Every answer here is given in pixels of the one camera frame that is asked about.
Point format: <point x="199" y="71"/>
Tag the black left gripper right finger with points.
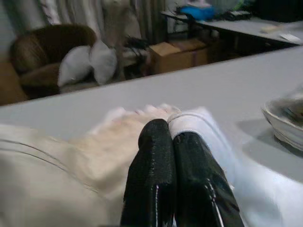
<point x="201" y="189"/>

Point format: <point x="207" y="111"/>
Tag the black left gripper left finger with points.
<point x="151" y="165"/>

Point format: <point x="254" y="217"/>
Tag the white striped shirt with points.
<point x="260" y="201"/>

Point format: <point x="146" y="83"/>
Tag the cream white garment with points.
<point x="59" y="177"/>

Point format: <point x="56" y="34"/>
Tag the white ceramic bowl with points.
<point x="284" y="127"/>

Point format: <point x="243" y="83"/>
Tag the white table with black legs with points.
<point x="213" y="82"/>

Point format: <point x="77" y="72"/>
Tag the brown cardboard box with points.
<point x="163" y="59"/>
<point x="196" y="52"/>

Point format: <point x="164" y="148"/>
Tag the white pillow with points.
<point x="104" y="61"/>
<point x="73" y="66"/>

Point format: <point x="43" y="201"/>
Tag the blue bag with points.
<point x="196" y="11"/>

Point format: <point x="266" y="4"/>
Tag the brown armchair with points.
<point x="47" y="37"/>

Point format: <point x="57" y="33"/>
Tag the beige curtain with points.
<point x="71" y="11"/>

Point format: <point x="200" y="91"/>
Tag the grey table with black frame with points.
<point x="248" y="27"/>

